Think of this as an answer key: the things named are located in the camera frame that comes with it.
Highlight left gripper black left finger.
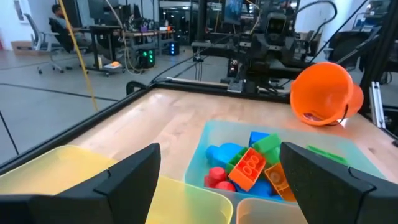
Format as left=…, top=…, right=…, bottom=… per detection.
left=0, top=142, right=162, bottom=224

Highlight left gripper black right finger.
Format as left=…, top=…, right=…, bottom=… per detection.
left=279, top=141, right=398, bottom=224

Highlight amber toy block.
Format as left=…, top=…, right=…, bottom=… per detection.
left=264, top=162, right=297, bottom=203

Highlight orange toy block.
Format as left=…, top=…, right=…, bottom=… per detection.
left=228, top=147, right=267, bottom=192

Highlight red toy block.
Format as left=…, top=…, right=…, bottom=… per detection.
left=203, top=166, right=237, bottom=192

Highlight dark green toy block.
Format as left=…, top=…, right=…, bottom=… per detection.
left=225, top=146, right=249, bottom=174

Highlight orange pumpkin-face bucket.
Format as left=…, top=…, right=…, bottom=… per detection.
left=289, top=61, right=364, bottom=127

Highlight orange translucent plastic bin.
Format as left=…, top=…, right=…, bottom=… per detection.
left=235, top=197, right=308, bottom=224

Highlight yellow translucent plastic bin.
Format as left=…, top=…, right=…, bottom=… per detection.
left=0, top=144, right=234, bottom=224

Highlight silver aluminium extrusion piece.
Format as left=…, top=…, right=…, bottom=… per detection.
left=369, top=81, right=387, bottom=129

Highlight teal translucent plastic bin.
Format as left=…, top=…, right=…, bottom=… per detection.
left=184, top=119, right=388, bottom=206

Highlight small wheeled cart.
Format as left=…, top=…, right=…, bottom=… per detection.
left=102, top=61, right=125, bottom=77

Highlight computer tower green lights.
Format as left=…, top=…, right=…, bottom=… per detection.
left=136, top=48, right=156, bottom=69

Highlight computer tower blue lights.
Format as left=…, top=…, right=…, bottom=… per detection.
left=167, top=41, right=180, bottom=57

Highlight black desk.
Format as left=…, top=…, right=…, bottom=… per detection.
left=86, top=24, right=131, bottom=75

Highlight wooden-top workbench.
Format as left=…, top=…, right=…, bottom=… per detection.
left=121, top=29, right=177, bottom=60

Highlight black office chair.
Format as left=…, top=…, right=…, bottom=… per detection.
left=48, top=17, right=91, bottom=55

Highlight grey office chair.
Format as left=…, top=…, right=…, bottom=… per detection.
left=23, top=12, right=65, bottom=75

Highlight cardboard box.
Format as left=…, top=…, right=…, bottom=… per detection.
left=11, top=40, right=37, bottom=57

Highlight person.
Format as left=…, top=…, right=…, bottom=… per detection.
left=50, top=3, right=94, bottom=47

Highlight black round pillar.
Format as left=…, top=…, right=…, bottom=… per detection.
left=197, top=0, right=208, bottom=43

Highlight yellow hanging cable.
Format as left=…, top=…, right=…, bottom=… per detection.
left=58, top=0, right=100, bottom=113

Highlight thin black cable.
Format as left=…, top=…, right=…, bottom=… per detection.
left=148, top=32, right=239, bottom=85

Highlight black frame post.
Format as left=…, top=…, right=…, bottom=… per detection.
left=359, top=0, right=398, bottom=94

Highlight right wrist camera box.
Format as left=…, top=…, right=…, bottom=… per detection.
left=266, top=12, right=287, bottom=35

